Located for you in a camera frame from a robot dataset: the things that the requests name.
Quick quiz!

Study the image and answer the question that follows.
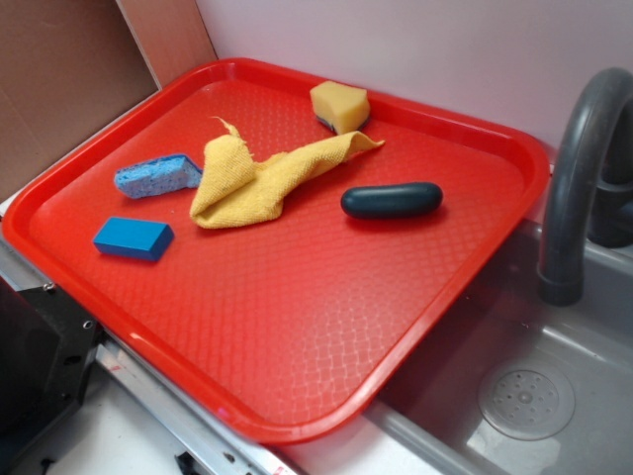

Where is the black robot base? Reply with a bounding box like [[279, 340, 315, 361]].
[[1, 281, 102, 466]]

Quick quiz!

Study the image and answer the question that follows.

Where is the dark green plastic pickle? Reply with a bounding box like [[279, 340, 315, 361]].
[[340, 182, 444, 220]]

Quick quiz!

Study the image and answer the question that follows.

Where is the red plastic tray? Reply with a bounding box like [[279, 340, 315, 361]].
[[2, 58, 550, 445]]

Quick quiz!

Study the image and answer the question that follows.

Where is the yellow cloth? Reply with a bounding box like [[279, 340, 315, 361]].
[[189, 121, 385, 230]]

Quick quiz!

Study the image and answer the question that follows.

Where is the yellow sponge piece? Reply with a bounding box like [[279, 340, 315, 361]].
[[310, 81, 371, 135]]

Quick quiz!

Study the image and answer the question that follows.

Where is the light blue sponge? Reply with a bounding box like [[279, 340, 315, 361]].
[[114, 154, 203, 199]]

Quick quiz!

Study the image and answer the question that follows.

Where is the blue rectangular block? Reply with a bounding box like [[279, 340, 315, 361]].
[[93, 217, 175, 262]]

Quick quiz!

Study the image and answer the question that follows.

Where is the grey plastic sink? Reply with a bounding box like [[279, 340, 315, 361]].
[[364, 217, 633, 475]]

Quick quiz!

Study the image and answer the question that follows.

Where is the sink drain strainer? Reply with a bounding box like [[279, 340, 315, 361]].
[[478, 360, 576, 441]]

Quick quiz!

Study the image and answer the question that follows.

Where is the grey toy faucet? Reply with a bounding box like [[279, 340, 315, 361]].
[[537, 67, 632, 306]]

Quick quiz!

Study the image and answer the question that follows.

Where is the brown cardboard panel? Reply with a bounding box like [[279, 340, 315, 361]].
[[1, 1, 217, 199]]

